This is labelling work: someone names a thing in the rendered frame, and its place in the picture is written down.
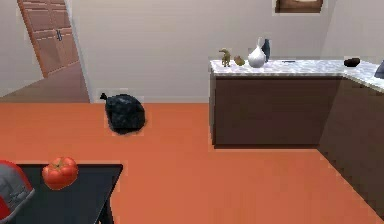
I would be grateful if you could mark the olive green animal figurine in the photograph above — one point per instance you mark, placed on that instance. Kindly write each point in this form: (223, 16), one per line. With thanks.
(225, 57)

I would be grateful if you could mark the black rubbish bag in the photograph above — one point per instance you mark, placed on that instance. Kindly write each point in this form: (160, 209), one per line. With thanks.
(125, 113)

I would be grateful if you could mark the brown potato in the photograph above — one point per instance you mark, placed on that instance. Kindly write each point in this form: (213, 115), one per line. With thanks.
(239, 60)

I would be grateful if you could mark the brown counter with marble top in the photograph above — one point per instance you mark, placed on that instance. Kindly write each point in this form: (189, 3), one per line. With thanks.
(276, 110)

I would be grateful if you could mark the white vase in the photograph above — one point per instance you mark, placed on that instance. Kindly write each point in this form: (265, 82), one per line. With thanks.
(257, 56)

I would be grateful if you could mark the dark blue vase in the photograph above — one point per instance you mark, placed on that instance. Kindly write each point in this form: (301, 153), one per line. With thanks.
(266, 49)

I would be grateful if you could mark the black knife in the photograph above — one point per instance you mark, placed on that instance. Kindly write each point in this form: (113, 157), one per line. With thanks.
(288, 61)

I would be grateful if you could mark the red tomato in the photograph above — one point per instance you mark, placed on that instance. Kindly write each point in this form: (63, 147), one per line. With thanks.
(60, 172)

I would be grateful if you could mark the black table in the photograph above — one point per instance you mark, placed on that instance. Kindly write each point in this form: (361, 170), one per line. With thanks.
(71, 196)

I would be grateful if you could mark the brown panelled room door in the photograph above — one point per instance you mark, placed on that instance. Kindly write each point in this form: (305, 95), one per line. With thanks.
(50, 36)

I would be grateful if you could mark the dark brown lump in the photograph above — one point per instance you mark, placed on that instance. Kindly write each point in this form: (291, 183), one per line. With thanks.
(352, 62)

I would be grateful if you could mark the dark blue grey object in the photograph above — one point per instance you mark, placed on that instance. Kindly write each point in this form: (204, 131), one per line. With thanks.
(380, 70)

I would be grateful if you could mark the red and grey rounded object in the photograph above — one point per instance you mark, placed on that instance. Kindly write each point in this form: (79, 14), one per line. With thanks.
(11, 191)

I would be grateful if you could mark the brown framed wall picture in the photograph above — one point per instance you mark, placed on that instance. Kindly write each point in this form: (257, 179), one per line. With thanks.
(299, 5)

